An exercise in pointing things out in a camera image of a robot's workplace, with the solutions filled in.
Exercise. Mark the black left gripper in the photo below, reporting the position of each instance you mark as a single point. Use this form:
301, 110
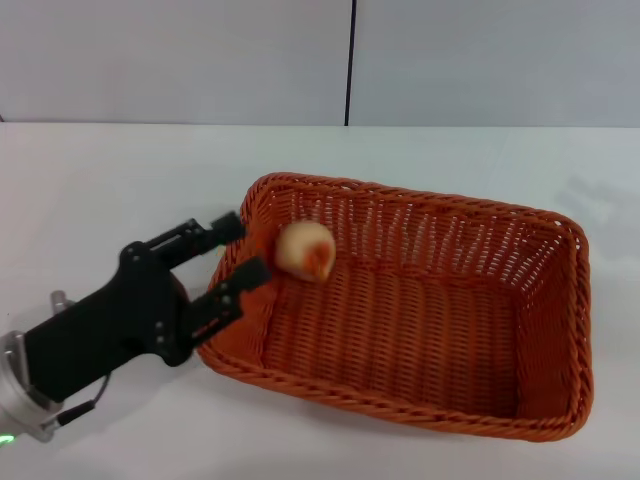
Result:
112, 325

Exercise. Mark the orange woven plastic basket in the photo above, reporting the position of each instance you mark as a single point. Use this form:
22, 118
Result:
400, 345

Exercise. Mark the round bun with orange filling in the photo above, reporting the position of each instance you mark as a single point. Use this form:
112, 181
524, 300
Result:
306, 251

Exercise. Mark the black vertical wall strip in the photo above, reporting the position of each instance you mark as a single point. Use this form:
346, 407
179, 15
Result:
350, 62

